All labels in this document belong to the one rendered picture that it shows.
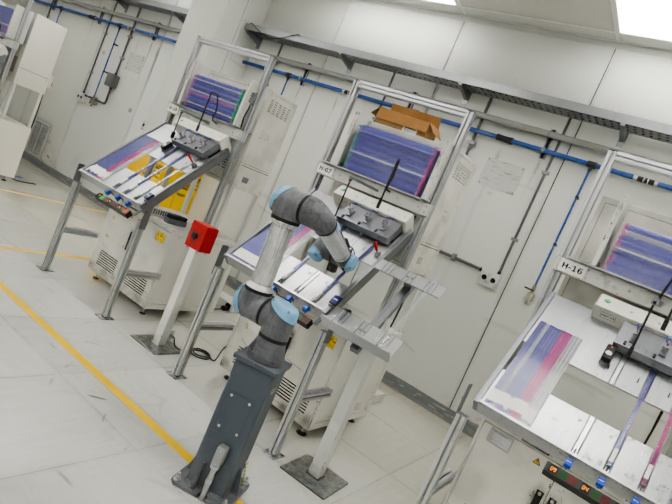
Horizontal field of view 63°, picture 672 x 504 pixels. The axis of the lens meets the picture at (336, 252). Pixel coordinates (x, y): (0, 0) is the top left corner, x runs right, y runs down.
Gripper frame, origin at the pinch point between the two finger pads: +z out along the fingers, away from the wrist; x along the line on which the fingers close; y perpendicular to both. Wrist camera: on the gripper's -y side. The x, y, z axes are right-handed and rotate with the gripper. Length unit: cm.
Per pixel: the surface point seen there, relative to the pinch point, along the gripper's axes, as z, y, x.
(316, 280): -2.0, -11.9, 8.2
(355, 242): 6.1, 19.9, 9.8
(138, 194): -5, -19, 146
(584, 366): 5, 13, -112
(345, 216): 2.5, 29.6, 22.8
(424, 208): 3, 53, -12
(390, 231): 3.3, 32.8, -4.2
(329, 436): 26, -65, -33
